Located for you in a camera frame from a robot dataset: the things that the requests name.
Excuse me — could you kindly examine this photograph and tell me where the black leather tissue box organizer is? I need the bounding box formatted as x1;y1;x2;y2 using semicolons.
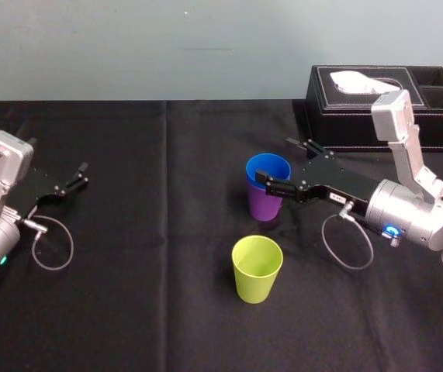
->
305;64;443;153

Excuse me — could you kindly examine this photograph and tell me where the thin dark gripper cable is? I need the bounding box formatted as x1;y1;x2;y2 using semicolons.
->
320;201;374;271
19;215;75;272

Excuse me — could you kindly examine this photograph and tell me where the white tissue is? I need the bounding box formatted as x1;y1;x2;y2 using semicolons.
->
329;71;400;96

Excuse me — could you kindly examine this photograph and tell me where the purple plastic cup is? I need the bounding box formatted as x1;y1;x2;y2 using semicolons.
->
247;180;285;222

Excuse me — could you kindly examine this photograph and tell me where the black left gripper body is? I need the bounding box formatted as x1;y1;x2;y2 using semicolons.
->
5;167;67;213

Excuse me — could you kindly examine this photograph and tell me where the thin dark left gripper cable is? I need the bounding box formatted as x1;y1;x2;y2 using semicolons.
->
19;215;75;272

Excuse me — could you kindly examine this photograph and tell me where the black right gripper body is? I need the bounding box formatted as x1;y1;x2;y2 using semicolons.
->
297;151;386;216

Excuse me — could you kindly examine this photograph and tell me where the blue plastic cup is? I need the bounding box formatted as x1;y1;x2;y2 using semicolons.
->
245;153;292;191

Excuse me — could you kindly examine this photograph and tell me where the green plastic cup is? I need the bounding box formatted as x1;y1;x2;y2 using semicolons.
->
231;234;284;305

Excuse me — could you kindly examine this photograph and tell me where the black tablecloth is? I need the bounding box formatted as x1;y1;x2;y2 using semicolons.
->
0;99;443;372

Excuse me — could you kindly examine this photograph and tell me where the thin dark right gripper cable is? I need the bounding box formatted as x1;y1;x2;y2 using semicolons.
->
320;201;374;271

